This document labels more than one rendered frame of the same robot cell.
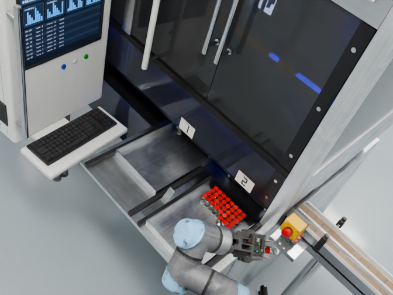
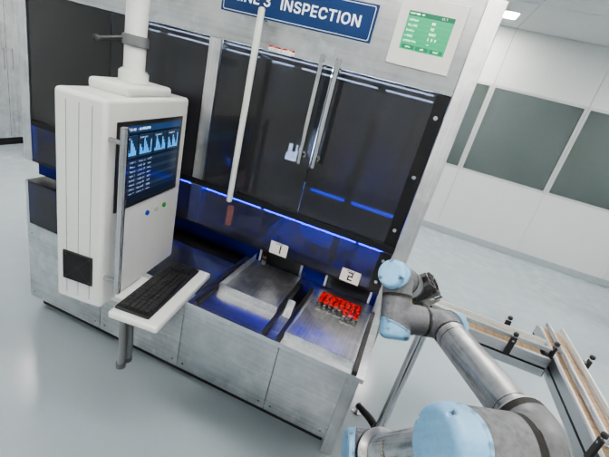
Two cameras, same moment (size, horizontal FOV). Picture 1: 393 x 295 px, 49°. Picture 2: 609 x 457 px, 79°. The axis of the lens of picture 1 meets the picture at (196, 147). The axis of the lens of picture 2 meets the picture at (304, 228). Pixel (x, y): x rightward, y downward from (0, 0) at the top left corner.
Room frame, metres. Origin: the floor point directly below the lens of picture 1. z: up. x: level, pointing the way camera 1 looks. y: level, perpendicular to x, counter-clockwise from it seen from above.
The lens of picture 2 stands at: (-0.09, 0.45, 1.75)
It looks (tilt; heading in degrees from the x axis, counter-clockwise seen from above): 22 degrees down; 342
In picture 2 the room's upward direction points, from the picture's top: 15 degrees clockwise
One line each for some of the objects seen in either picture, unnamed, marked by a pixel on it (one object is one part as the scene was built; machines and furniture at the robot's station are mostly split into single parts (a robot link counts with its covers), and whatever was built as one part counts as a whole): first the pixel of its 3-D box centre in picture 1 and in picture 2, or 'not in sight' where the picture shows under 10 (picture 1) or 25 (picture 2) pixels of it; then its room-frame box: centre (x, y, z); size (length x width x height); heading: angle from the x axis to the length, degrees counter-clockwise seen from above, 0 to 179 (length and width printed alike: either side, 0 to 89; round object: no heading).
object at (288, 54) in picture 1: (275, 71); (365, 160); (1.22, -0.16, 1.51); 0.43 x 0.01 x 0.59; 58
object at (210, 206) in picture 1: (217, 212); (336, 312); (1.07, -0.16, 0.90); 0.18 x 0.02 x 0.05; 57
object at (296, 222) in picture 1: (294, 226); not in sight; (1.06, -0.45, 1.00); 0.08 x 0.07 x 0.07; 148
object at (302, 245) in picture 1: (290, 240); not in sight; (1.09, -0.48, 0.87); 0.14 x 0.13 x 0.02; 148
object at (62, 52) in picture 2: not in sight; (68, 70); (2.01, 1.10, 1.51); 0.48 x 0.01 x 0.59; 58
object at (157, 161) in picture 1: (165, 155); (265, 280); (1.27, 0.11, 0.90); 0.34 x 0.26 x 0.04; 148
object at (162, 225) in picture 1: (201, 224); (330, 325); (0.99, -0.11, 0.90); 0.34 x 0.26 x 0.04; 148
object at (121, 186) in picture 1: (178, 193); (293, 307); (1.12, 0.01, 0.87); 0.70 x 0.48 x 0.02; 58
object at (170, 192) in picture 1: (158, 201); (284, 315); (1.02, 0.07, 0.91); 0.14 x 0.03 x 0.06; 148
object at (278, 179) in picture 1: (305, 131); (404, 202); (1.11, -0.32, 1.40); 0.05 x 0.01 x 0.80; 58
